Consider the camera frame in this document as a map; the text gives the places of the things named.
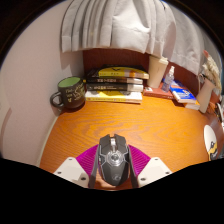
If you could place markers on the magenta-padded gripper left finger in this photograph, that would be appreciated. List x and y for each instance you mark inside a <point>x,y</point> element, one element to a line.
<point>70,170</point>

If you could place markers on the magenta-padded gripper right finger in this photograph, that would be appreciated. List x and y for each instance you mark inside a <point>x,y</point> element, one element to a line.
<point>153,170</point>

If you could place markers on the dark grey computer mouse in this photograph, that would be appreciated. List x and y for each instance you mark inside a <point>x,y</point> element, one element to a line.
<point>113,163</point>

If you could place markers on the white printed mouse pad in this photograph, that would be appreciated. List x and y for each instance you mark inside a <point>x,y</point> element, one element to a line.
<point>210,140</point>

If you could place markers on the dark mug with green inside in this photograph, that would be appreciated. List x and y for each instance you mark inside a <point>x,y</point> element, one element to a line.
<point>71,93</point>

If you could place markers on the flat red book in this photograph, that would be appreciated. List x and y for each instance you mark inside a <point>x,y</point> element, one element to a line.
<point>156,93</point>

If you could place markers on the blue book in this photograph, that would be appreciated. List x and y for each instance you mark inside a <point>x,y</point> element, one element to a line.
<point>183,94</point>

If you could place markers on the yellow and white book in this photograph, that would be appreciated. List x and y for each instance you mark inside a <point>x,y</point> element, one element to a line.
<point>113,96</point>

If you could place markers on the white ceramic vase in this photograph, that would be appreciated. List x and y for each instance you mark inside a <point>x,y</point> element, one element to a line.
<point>204,96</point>

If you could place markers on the clear pump bottle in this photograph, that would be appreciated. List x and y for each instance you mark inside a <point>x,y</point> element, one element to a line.
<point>167,81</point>

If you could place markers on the thick black book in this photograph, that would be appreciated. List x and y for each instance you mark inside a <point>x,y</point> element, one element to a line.
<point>113,87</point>

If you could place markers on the thin black book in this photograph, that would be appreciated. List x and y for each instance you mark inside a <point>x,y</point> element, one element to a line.
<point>113,80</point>

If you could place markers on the cream lidded tumbler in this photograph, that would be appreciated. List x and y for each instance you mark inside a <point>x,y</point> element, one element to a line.
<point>156,71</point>

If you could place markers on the white pleated curtain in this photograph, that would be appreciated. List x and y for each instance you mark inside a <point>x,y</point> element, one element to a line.
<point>126,23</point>

